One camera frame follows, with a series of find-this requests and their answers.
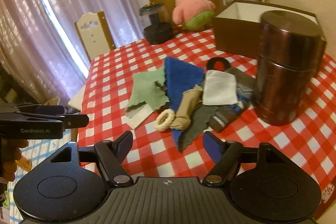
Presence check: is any cream hair scrunchie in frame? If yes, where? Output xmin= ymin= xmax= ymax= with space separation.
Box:
xmin=154 ymin=109 xmax=175 ymax=132

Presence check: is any person left hand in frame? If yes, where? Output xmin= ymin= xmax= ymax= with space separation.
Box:
xmin=1 ymin=139 xmax=29 ymax=184

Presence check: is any blue white checkered cloth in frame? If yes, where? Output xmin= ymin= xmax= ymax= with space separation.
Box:
xmin=7 ymin=129 xmax=71 ymax=223

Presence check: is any dark grey felt cloth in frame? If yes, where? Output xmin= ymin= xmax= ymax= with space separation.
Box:
xmin=177 ymin=105 xmax=219 ymax=152

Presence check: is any beige stocking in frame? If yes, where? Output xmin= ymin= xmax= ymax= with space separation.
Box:
xmin=170 ymin=85 xmax=203 ymax=131

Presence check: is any white square cloth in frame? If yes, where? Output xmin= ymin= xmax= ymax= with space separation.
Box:
xmin=202 ymin=70 xmax=238 ymax=106

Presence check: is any patterned grey knit sock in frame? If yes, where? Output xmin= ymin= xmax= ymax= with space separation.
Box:
xmin=209 ymin=67 xmax=255 ymax=132

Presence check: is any green cloth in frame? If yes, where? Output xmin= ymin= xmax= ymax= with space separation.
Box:
xmin=125 ymin=65 xmax=170 ymax=115

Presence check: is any red white checkered tablecloth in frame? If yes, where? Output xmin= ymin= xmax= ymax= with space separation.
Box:
xmin=78 ymin=30 xmax=335 ymax=189

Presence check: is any blue fuzzy cloth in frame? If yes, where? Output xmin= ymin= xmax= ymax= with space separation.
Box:
xmin=164 ymin=56 xmax=205 ymax=146

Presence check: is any black red round patch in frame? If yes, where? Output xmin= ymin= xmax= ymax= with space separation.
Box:
xmin=206 ymin=57 xmax=231 ymax=72

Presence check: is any cream wooden chair back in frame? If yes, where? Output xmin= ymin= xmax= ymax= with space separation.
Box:
xmin=75 ymin=11 xmax=116 ymax=61

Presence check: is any pale pink curtain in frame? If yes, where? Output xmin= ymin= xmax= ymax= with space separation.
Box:
xmin=1 ymin=0 xmax=142 ymax=103

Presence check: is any dark lantern with glass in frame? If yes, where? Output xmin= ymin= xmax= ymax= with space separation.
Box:
xmin=139 ymin=2 xmax=173 ymax=45

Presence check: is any dark brown cylindrical canister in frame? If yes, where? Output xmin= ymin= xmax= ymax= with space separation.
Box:
xmin=253 ymin=10 xmax=324 ymax=126

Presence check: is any brown cardboard box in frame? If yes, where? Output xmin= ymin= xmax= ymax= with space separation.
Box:
xmin=212 ymin=1 xmax=326 ymax=77

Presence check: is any pink starfish plush toy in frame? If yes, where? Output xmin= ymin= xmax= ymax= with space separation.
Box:
xmin=172 ymin=0 xmax=215 ymax=32

